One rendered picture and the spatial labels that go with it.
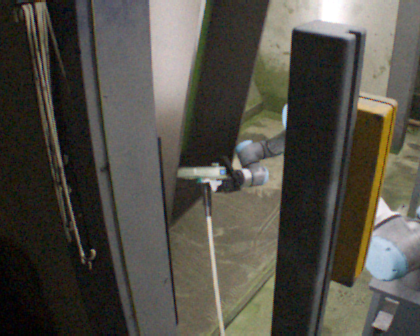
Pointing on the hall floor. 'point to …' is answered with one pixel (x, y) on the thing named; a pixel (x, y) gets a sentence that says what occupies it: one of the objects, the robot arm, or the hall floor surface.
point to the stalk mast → (315, 169)
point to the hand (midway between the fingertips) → (203, 179)
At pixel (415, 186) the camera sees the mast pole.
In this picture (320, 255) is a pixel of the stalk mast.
